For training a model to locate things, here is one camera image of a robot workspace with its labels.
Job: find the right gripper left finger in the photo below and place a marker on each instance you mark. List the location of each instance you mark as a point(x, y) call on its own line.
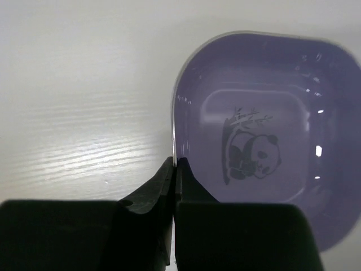
point(133, 233)

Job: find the purple plate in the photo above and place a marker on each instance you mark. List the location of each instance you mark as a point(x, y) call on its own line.
point(269, 118)

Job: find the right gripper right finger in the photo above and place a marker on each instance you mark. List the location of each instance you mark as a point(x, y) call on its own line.
point(210, 235)

